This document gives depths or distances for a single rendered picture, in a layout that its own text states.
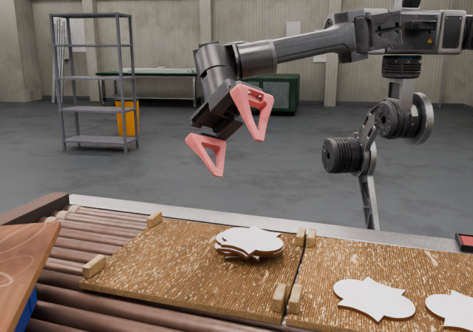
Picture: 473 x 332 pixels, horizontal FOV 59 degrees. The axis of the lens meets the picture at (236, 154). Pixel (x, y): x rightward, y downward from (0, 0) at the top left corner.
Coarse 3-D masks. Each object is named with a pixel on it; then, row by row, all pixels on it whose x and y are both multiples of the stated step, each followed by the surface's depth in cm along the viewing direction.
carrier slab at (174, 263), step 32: (160, 224) 112; (192, 224) 112; (128, 256) 95; (160, 256) 95; (192, 256) 95; (224, 256) 95; (288, 256) 95; (96, 288) 83; (128, 288) 82; (160, 288) 82; (192, 288) 82; (224, 288) 82; (256, 288) 82; (288, 288) 82; (256, 320) 74
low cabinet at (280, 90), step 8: (240, 80) 933; (248, 80) 929; (256, 80) 926; (264, 80) 923; (272, 80) 920; (280, 80) 917; (288, 80) 914; (296, 80) 911; (264, 88) 927; (272, 88) 923; (280, 88) 920; (288, 88) 918; (296, 88) 916; (280, 96) 925; (288, 96) 922; (296, 96) 934; (280, 104) 929; (288, 104) 926; (296, 104) 955; (256, 112) 947; (272, 112) 941; (280, 112) 938; (288, 112) 935
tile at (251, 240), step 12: (240, 228) 99; (252, 228) 99; (228, 240) 93; (240, 240) 93; (252, 240) 93; (264, 240) 93; (276, 240) 93; (252, 252) 88; (264, 252) 88; (276, 252) 89
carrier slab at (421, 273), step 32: (320, 256) 95; (352, 256) 95; (384, 256) 95; (416, 256) 95; (448, 256) 95; (320, 288) 82; (416, 288) 82; (448, 288) 82; (288, 320) 73; (320, 320) 72; (352, 320) 72; (384, 320) 72; (416, 320) 72
